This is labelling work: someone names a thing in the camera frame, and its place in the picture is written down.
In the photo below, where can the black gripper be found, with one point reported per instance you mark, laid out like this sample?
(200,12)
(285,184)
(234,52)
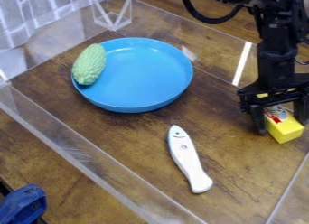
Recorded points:
(257,96)

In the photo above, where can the yellow butter brick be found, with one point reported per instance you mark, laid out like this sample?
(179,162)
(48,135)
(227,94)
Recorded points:
(281,124)

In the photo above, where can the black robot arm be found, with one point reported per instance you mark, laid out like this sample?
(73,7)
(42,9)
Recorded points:
(282,25)

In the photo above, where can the blue round tray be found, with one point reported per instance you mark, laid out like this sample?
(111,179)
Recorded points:
(145,75)

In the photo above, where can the white wooden toy fish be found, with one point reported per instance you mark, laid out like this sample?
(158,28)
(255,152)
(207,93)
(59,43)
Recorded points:
(186,159)

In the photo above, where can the green bumpy toy gourd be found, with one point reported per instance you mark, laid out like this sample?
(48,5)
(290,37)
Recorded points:
(89,64)

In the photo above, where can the white grid curtain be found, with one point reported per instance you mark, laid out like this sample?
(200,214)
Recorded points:
(22,16)

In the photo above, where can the blue clamp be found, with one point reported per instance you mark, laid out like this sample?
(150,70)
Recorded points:
(22,205)

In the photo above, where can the clear acrylic enclosure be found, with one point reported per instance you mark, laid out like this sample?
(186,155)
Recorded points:
(103,163)

